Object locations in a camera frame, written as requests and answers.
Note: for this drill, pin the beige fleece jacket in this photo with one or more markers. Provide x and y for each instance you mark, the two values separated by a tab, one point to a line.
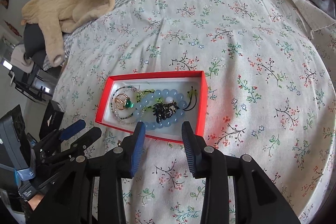
56	17

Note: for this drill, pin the black phone box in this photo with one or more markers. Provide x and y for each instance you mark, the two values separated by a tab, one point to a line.
52	118

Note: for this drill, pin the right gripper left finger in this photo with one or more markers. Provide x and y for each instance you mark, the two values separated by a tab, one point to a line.
118	163

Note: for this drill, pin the red Ace box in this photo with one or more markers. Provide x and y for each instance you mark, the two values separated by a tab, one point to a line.
162	100

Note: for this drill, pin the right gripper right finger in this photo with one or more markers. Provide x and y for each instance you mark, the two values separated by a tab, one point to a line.
257	200

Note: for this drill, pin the person's left hand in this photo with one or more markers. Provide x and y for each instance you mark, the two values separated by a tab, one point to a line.
34	202

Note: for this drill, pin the floral bed quilt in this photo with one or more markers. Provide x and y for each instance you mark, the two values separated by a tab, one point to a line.
287	126

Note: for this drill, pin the black folding chair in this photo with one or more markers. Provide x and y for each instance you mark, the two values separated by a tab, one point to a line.
32	85

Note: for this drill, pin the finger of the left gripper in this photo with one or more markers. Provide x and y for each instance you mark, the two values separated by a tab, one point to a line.
72	130
49	146

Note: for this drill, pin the gold ring cluster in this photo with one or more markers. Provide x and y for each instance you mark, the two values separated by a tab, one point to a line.
123	102

